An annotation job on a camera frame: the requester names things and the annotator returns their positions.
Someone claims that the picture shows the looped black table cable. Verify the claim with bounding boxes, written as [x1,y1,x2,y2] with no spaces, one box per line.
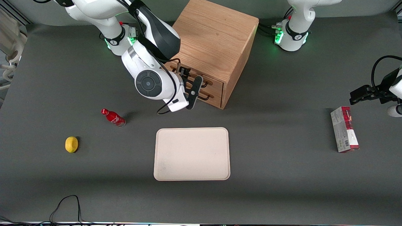
[50,195,84,224]

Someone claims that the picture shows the black left arm base cables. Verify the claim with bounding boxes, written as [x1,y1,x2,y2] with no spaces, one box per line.
[258,6,294,38]

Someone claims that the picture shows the yellow lemon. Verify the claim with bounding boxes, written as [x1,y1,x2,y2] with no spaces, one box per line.
[65,137,79,153]

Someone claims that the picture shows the oak wooden drawer cabinet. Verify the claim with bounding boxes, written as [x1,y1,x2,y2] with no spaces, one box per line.
[163,0,259,110]

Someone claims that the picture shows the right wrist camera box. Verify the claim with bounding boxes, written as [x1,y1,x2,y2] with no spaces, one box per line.
[186,76,203,110]

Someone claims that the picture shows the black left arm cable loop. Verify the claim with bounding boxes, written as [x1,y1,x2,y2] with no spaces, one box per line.
[371,56,402,90]

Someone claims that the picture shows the thin black table-edge cable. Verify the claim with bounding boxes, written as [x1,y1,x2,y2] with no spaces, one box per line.
[0,215,51,226]

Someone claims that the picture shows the beige rectangular tray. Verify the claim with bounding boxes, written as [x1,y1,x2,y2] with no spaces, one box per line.
[154,127,231,181]

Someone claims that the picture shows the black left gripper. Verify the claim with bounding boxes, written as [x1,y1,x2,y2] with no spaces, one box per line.
[350,67,399,105]

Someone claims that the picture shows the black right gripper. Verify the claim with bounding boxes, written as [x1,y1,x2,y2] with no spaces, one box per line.
[181,68,194,94]

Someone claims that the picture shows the white background fixture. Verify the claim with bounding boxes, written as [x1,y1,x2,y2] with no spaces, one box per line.
[0,9,28,91]

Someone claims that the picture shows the red cola bottle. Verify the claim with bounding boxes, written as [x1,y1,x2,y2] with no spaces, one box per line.
[101,108,126,127]

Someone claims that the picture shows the grey and red carton box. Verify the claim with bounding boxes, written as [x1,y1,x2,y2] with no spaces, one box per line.
[330,106,360,153]

